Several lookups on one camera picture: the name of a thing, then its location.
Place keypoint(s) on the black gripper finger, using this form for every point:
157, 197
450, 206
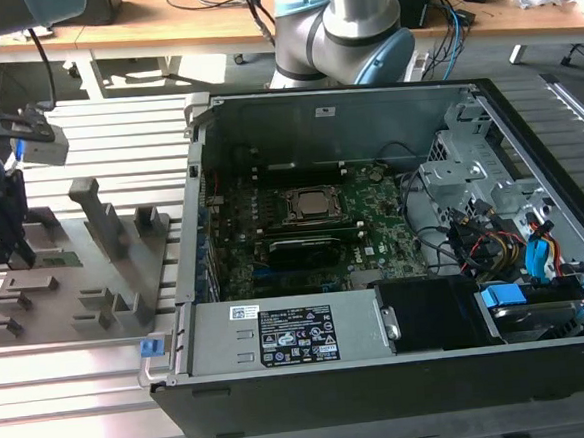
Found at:
20, 255

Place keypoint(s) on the RAM stick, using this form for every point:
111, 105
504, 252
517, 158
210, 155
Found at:
62, 260

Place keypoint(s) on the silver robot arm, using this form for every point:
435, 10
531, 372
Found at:
357, 4

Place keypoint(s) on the grey parts rack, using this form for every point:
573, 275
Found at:
53, 313

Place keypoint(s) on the blue case latch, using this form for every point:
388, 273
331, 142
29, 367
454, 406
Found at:
149, 347

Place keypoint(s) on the grey power supply unit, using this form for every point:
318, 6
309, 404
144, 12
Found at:
220, 344

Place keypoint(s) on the large black box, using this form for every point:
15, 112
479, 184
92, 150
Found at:
107, 6

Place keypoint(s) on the blue expansion slot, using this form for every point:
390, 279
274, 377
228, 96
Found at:
260, 271

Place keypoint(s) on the black graphics card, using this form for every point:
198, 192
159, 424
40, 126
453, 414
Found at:
302, 256

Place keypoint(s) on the silver CPU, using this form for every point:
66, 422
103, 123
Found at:
318, 202

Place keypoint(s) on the black open PC case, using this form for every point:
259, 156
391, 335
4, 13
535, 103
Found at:
335, 401

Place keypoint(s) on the coin cell battery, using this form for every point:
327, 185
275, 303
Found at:
377, 176

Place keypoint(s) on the green motherboard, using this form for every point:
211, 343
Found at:
388, 232

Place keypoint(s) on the black drive bay cover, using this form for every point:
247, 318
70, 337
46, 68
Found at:
429, 314

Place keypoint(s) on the metal drive cage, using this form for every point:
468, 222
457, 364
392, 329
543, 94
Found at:
449, 173

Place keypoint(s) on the white power strip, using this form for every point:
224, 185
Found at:
418, 67

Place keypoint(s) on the small black adapter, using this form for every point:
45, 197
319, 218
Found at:
467, 17

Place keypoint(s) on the hard disk blue carrier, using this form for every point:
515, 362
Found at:
529, 312

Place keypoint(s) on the black chair base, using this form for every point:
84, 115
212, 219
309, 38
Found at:
581, 53

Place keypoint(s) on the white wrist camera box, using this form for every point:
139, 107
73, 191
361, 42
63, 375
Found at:
41, 151

